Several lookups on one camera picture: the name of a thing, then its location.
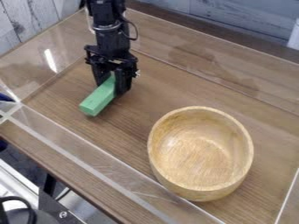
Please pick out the brown wooden bowl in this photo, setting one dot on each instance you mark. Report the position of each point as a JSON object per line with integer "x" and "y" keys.
{"x": 200, "y": 153}

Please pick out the green rectangular block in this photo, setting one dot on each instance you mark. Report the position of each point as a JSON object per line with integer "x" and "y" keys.
{"x": 99, "y": 98}

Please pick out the black table leg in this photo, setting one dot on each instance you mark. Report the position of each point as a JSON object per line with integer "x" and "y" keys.
{"x": 49, "y": 185}

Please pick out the black metal bracket with screw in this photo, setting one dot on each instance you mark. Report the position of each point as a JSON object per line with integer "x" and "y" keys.
{"x": 52, "y": 212}

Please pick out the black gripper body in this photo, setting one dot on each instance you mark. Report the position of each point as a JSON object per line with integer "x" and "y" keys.
{"x": 112, "y": 47}

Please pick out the clear acrylic tray wall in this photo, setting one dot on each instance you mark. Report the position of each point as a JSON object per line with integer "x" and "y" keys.
{"x": 96, "y": 153}

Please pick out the blue object at left edge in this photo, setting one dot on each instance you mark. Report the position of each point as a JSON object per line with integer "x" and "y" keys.
{"x": 5, "y": 98}

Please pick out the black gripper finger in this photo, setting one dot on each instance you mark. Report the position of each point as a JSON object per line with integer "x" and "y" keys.
{"x": 101, "y": 72}
{"x": 124, "y": 75}

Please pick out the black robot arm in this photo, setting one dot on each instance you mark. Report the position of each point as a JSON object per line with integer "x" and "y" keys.
{"x": 107, "y": 12}

